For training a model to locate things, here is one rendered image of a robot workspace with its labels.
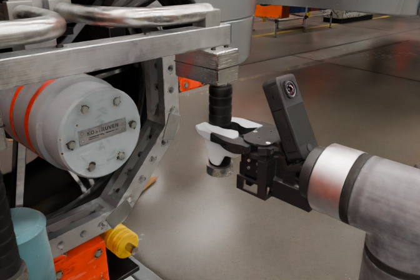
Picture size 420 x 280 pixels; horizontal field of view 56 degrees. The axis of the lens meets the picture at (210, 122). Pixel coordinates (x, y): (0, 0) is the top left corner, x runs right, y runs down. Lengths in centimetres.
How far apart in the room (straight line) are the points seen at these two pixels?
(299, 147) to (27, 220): 38
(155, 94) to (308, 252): 107
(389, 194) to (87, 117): 37
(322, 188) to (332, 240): 131
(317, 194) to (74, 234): 46
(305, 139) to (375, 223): 14
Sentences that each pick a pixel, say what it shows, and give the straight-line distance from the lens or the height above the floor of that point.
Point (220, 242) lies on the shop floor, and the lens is 172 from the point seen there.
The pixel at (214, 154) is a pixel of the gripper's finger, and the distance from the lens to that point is 61.
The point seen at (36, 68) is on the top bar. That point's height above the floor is 97.
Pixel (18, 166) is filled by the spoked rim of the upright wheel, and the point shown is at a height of 72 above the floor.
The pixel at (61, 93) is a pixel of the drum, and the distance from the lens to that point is 56.
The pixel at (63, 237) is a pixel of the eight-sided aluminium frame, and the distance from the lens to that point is 78.
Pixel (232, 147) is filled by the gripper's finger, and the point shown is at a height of 83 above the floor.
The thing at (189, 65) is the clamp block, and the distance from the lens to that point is 61.
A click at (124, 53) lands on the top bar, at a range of 50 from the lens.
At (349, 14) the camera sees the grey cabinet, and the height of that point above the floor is 18.
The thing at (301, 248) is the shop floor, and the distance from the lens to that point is 173.
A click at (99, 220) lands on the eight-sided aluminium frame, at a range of 81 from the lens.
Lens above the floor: 106
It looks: 21 degrees down
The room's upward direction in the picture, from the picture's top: straight up
